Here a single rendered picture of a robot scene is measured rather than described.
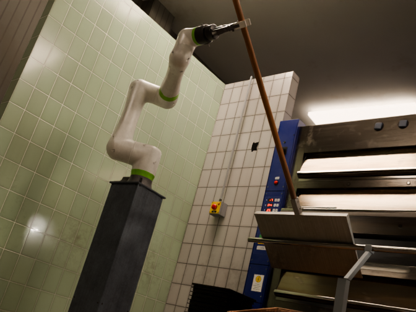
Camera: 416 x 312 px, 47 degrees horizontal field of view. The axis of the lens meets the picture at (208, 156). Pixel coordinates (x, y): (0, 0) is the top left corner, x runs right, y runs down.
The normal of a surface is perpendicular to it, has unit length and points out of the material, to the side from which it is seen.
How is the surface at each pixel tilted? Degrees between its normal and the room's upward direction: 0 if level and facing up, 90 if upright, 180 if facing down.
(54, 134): 90
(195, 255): 90
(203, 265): 90
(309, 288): 70
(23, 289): 90
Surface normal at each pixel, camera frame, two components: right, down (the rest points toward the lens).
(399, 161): -0.49, -0.71
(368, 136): -0.62, -0.43
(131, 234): 0.79, -0.03
